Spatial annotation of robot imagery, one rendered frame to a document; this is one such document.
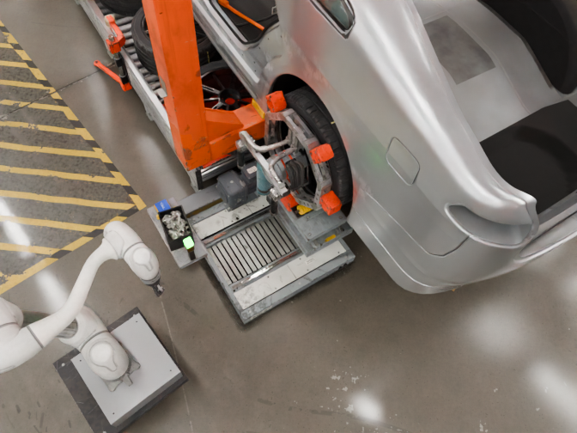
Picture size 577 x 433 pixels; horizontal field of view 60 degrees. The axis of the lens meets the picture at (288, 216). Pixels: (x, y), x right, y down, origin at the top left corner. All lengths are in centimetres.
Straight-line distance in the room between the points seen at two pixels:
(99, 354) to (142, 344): 32
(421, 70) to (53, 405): 256
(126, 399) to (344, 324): 133
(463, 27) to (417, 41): 139
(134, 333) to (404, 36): 191
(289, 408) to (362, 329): 65
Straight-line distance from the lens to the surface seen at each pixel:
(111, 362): 249
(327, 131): 238
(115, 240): 214
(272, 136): 283
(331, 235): 319
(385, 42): 193
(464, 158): 179
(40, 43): 479
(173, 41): 232
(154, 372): 269
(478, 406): 328
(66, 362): 292
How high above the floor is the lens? 298
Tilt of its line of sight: 60 degrees down
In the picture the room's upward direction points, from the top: 7 degrees clockwise
